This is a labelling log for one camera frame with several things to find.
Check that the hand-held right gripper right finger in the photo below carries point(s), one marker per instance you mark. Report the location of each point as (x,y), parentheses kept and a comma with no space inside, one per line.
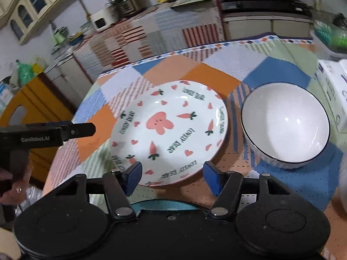
(212,180)

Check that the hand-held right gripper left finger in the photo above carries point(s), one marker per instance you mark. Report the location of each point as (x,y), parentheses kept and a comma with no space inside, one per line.
(132,178)

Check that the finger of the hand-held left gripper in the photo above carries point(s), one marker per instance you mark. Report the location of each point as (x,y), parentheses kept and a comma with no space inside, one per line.
(81,130)

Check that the strawberry pattern bowl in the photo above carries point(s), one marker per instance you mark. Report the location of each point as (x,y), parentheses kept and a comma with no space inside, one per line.
(168,143)

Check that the white bowl with black rim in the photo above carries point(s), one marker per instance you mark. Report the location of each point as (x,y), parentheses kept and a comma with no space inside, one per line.
(284,122)

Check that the person's left hand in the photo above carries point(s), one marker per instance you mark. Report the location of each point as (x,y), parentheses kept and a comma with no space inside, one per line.
(13,192)

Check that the yellow wooden chair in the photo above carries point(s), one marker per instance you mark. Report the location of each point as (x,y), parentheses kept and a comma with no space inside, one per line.
(40,105)

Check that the green plastic bag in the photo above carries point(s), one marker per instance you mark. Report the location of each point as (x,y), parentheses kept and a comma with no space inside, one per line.
(29,73)

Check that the blue bowl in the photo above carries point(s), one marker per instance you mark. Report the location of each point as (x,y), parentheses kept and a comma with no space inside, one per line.
(76,39)

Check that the green plastic container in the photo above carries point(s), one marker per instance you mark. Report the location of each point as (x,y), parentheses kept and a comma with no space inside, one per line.
(60,35)

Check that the small white appliance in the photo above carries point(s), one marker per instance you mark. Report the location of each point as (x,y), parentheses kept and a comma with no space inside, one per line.
(103,20)

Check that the patchwork checked tablecloth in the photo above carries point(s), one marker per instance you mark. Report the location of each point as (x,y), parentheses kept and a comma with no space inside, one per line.
(173,65)

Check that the striped patchwork counter cover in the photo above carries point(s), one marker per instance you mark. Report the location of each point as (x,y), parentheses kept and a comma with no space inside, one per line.
(151,38)

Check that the silver rice cooker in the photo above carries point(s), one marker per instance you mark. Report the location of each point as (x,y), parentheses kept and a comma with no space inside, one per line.
(127,2)

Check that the white tissue box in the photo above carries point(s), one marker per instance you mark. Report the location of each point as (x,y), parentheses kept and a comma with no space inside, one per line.
(332,86)

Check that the wooden cutting board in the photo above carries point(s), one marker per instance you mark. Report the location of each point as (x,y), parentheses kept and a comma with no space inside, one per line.
(191,1)

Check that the black gas stove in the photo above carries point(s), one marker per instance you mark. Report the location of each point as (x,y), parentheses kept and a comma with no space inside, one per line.
(265,5)

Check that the clear basket with green items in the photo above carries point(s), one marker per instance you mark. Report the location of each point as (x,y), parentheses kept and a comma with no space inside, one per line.
(329,36)

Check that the cream wall cabinet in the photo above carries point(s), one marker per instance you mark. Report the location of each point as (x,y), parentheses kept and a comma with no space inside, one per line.
(32,8)

